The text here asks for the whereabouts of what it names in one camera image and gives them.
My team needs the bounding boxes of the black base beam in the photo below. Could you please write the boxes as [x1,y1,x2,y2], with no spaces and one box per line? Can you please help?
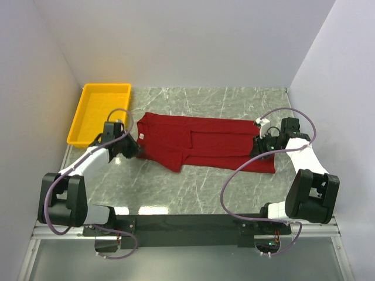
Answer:
[81,213,292,249]

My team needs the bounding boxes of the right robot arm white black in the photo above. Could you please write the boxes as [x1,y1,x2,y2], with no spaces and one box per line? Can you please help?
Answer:
[250,117,340,224]

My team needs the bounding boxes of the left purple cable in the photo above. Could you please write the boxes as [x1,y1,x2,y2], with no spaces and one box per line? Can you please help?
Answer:
[43,108,138,261]

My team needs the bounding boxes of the red t shirt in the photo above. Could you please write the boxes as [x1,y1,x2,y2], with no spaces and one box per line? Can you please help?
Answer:
[137,112,259,173]

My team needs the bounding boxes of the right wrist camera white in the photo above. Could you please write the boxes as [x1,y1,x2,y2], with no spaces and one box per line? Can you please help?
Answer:
[254,118,271,139]

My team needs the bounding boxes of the yellow plastic tray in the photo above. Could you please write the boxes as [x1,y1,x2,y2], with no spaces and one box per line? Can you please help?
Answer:
[67,83,131,148]

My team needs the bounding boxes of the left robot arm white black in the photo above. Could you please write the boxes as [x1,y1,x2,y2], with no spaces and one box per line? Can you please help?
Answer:
[37,121,142,235]

